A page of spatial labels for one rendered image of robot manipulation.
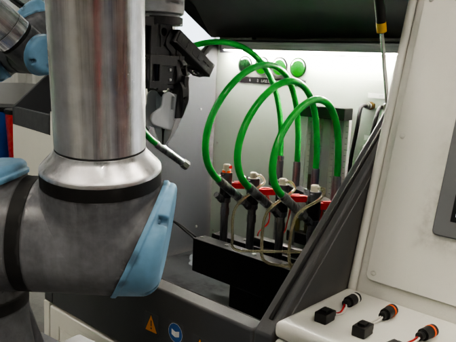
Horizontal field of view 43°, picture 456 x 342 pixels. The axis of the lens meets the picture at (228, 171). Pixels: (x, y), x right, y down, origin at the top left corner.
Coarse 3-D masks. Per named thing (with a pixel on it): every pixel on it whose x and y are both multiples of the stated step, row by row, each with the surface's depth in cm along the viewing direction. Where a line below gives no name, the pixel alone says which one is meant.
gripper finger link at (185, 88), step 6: (186, 78) 94; (180, 84) 94; (186, 84) 95; (174, 90) 95; (180, 90) 94; (186, 90) 95; (180, 96) 95; (186, 96) 95; (180, 102) 95; (186, 102) 96; (180, 108) 96; (180, 114) 96
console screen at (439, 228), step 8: (448, 160) 98; (448, 168) 98; (448, 176) 97; (448, 184) 97; (440, 192) 98; (448, 192) 97; (440, 200) 98; (448, 200) 97; (440, 208) 98; (448, 208) 97; (440, 216) 97; (448, 216) 97; (440, 224) 97; (448, 224) 96; (440, 232) 97; (448, 232) 96
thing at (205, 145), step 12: (240, 72) 117; (228, 84) 114; (216, 108) 112; (300, 120) 134; (204, 132) 112; (300, 132) 134; (204, 144) 112; (300, 144) 135; (204, 156) 112; (300, 156) 136; (300, 168) 136; (216, 180) 116; (228, 192) 119; (240, 204) 123
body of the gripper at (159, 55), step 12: (156, 24) 91; (168, 24) 93; (180, 24) 93; (156, 36) 92; (168, 36) 94; (156, 48) 92; (168, 48) 94; (156, 60) 90; (168, 60) 92; (180, 60) 95; (156, 72) 91; (168, 72) 93; (180, 72) 94; (156, 84) 91; (168, 84) 94
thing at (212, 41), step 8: (208, 40) 130; (216, 40) 131; (224, 40) 132; (240, 48) 134; (248, 48) 135; (256, 56) 136; (272, 80) 139; (280, 104) 141; (280, 112) 142; (280, 120) 142; (152, 136) 129; (152, 144) 130; (280, 152) 144
